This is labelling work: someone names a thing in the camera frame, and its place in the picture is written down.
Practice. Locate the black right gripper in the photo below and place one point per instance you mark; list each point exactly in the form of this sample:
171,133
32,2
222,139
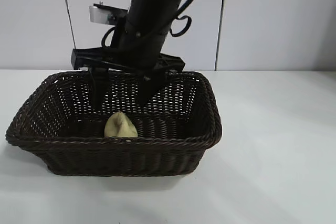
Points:
141,48

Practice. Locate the pale yellow egg yolk pastry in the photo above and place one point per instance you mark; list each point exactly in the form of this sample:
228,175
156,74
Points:
119,128

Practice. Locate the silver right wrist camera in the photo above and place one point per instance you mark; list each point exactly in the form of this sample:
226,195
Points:
98,14

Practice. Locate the dark brown woven basket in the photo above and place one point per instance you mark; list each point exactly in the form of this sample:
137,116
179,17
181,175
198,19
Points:
118,155

